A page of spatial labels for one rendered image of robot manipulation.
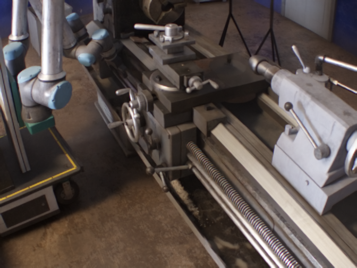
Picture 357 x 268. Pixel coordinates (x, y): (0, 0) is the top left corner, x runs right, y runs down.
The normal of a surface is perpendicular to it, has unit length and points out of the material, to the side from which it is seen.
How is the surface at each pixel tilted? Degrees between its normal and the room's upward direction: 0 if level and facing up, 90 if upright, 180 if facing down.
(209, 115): 0
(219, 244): 0
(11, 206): 90
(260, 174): 36
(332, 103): 0
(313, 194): 90
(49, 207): 90
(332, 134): 76
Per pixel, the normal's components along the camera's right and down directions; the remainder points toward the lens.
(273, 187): -0.54, -0.49
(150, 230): -0.01, -0.81
